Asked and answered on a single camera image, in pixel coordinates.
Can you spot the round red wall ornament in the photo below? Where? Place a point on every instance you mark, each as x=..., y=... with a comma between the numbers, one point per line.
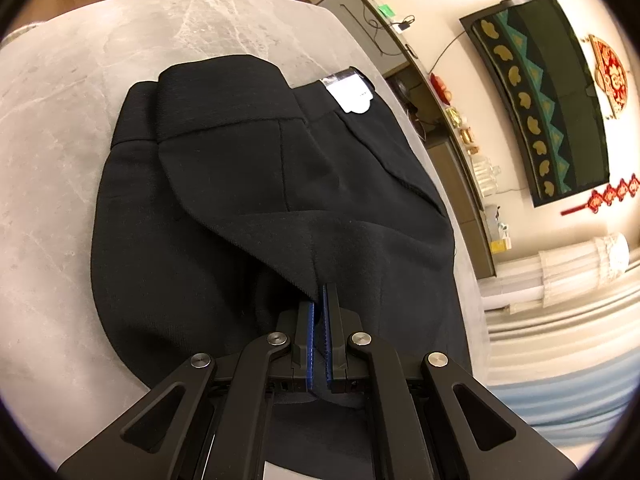
x=611, y=76

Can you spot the white clothing tag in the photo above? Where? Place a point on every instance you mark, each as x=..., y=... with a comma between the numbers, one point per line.
x=350, y=94

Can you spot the white lace-covered air conditioner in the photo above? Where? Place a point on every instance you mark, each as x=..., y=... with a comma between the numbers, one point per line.
x=555, y=272

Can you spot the wall television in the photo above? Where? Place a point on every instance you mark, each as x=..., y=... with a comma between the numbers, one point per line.
x=545, y=95

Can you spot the small yellow box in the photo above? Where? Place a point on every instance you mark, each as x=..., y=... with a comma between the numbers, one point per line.
x=500, y=246

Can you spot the small white appliance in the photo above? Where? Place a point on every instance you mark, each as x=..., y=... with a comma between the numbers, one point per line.
x=499, y=222

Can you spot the gold ornaments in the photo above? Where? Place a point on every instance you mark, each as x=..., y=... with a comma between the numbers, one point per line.
x=462, y=130

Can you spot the long television cabinet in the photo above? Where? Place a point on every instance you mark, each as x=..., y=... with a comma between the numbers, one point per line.
x=450, y=170

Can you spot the black pants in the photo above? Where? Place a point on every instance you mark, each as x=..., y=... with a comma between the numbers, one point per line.
x=240, y=200

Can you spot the green box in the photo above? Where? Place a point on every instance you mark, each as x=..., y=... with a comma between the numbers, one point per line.
x=386, y=11

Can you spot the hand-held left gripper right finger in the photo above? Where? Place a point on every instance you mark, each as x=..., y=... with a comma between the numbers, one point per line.
x=329, y=340

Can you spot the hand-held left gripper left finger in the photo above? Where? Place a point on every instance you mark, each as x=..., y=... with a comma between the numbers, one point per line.
x=309, y=340

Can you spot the red knot wall decoration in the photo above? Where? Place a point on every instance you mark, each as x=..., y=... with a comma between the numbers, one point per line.
x=607, y=196

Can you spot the red ornament jar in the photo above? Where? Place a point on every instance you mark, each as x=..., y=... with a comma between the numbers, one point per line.
x=440, y=87

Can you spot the white and blue cloth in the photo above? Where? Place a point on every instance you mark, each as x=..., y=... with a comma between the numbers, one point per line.
x=565, y=370

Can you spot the black power adapter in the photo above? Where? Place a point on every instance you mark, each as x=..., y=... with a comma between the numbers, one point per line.
x=405, y=24

